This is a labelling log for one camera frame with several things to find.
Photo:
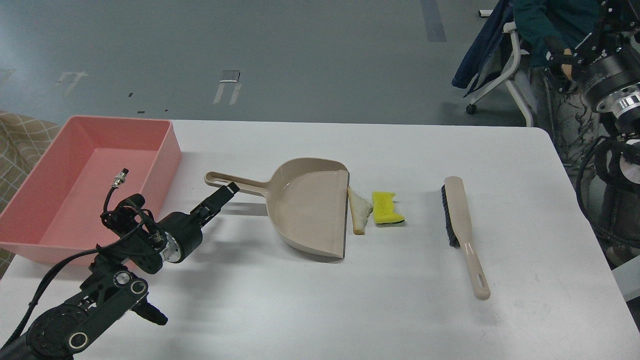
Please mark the beige checkered cloth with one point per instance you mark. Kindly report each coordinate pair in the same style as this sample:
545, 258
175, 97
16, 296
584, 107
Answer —
23, 142

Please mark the pink plastic bin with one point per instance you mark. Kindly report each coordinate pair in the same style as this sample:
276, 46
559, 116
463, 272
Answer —
56, 211

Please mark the yellow green sponge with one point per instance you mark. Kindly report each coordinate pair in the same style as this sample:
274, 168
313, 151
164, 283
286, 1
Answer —
383, 208

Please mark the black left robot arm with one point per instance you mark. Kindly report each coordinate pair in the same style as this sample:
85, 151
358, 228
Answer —
112, 289

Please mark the beige plastic dustpan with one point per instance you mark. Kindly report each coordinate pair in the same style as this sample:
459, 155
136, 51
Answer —
306, 201

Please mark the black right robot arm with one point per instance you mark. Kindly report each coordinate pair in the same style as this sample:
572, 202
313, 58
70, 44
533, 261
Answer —
616, 157

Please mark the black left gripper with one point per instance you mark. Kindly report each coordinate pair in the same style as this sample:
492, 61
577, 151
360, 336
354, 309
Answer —
183, 231

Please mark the standing person teal sweater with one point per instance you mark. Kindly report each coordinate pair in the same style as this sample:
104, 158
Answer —
568, 121

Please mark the navy blue jacket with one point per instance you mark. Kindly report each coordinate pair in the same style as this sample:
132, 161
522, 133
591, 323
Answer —
484, 60

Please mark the person's bare hand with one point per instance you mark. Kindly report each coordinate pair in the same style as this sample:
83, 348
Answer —
568, 52

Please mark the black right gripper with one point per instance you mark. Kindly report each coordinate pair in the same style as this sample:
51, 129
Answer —
604, 67

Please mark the white office chair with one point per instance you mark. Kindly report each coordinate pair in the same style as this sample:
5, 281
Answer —
507, 77

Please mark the beige hand brush black bristles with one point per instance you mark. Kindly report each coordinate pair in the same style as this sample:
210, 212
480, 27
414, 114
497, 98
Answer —
459, 228

